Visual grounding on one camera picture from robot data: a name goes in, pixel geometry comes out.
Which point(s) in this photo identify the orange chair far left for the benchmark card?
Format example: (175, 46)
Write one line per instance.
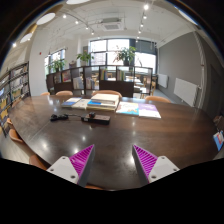
(64, 93)

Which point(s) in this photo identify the potted plant right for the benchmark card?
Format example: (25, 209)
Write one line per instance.
(126, 55)

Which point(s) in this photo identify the colourful illustrated book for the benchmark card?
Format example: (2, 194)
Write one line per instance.
(128, 108)

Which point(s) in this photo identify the black charger plug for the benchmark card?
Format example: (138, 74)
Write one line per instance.
(92, 115)

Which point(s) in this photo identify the dark low bookshelf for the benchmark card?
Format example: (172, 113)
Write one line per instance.
(127, 80)

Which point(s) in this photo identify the white wall radiator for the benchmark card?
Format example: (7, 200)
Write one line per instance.
(186, 91)

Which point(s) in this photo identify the ceiling air conditioner vent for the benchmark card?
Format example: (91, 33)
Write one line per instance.
(111, 24)

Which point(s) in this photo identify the orange chair far centre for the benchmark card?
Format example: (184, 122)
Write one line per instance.
(107, 92)

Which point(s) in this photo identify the blue cover book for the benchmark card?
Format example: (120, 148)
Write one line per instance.
(70, 102)

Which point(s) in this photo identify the orange chair far right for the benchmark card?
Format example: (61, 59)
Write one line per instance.
(158, 99)

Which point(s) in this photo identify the orange chair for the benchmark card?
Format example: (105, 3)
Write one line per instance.
(158, 99)
(34, 159)
(64, 93)
(107, 92)

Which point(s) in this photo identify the potted plant centre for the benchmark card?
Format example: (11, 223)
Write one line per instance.
(84, 57)

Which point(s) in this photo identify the potted plant left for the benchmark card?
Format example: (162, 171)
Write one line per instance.
(56, 65)

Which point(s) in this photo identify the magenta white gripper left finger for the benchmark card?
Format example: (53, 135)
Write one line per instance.
(76, 168)

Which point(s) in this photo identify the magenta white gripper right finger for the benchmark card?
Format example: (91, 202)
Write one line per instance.
(151, 168)

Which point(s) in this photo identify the stack of books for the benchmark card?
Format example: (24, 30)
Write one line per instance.
(104, 101)

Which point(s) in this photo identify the purple white book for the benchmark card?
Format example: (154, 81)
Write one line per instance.
(149, 110)

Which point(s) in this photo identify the potted plant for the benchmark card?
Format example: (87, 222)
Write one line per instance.
(56, 65)
(84, 57)
(126, 55)

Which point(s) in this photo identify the black power strip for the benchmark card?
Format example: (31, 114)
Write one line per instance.
(98, 119)

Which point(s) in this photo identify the orange chair left near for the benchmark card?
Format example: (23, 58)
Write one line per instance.
(34, 159)

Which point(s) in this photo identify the left wall bookshelf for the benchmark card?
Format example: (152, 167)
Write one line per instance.
(14, 86)

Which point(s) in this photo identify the pale cover book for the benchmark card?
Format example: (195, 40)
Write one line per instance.
(81, 104)

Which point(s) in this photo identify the blue item right edge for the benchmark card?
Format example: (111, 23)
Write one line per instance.
(219, 139)

